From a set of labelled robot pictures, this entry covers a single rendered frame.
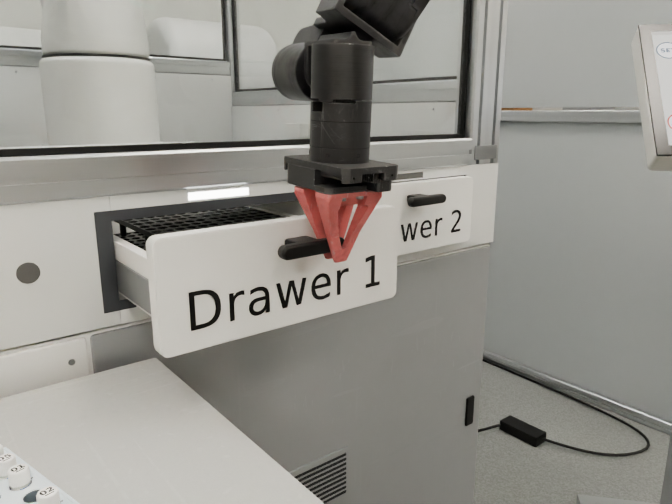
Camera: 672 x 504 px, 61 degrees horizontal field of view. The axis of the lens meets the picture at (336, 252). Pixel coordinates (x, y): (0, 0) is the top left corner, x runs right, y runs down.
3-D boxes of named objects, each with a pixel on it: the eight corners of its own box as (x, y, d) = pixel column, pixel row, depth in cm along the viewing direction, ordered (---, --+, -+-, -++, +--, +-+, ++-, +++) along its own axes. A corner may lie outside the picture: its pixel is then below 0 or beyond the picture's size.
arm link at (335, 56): (331, 28, 47) (387, 33, 50) (295, 33, 53) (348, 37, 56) (328, 113, 49) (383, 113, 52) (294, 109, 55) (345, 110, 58)
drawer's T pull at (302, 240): (346, 250, 57) (346, 236, 57) (283, 262, 52) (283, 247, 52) (324, 243, 60) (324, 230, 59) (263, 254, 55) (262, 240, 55)
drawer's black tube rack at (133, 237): (309, 272, 72) (309, 222, 70) (176, 300, 61) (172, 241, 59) (226, 242, 88) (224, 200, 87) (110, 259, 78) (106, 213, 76)
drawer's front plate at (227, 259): (396, 296, 68) (399, 205, 65) (161, 360, 50) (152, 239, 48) (386, 293, 69) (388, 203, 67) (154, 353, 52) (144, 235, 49)
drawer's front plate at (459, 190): (470, 240, 98) (474, 176, 95) (338, 268, 80) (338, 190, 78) (462, 238, 99) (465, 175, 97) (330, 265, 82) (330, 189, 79)
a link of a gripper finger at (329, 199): (337, 245, 62) (340, 159, 60) (380, 262, 57) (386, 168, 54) (284, 254, 58) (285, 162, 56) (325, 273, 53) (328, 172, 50)
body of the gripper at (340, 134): (333, 170, 61) (335, 98, 59) (399, 185, 53) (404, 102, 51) (281, 174, 57) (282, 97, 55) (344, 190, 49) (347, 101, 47)
